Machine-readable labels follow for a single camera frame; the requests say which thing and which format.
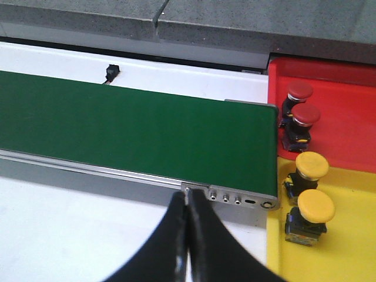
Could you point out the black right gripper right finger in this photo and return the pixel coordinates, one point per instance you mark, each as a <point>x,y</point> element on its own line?
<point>215,255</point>

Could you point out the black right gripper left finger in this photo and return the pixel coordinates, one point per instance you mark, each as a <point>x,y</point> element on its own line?
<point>163,256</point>

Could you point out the yellow mushroom push button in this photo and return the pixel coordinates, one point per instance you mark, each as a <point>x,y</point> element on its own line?
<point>310,168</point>
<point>306,222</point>

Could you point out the red mushroom push button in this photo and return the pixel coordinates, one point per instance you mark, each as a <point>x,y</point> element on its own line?
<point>297,92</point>
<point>296,136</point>

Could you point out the green conveyor belt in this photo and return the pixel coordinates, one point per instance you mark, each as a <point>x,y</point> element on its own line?
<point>227,144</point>

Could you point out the yellow plastic tray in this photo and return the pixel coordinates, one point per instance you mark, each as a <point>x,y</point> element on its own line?
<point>346,252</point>

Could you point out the black sensor block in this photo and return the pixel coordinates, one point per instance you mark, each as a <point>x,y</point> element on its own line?
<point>112,72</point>

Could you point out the red plastic tray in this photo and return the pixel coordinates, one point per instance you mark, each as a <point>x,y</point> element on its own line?
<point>344,93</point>

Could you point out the grey stone countertop shelf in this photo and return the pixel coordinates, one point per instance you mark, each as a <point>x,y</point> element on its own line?
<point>242,33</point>

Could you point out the steel conveyor support bracket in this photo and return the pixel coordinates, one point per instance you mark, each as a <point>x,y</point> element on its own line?
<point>186,186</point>

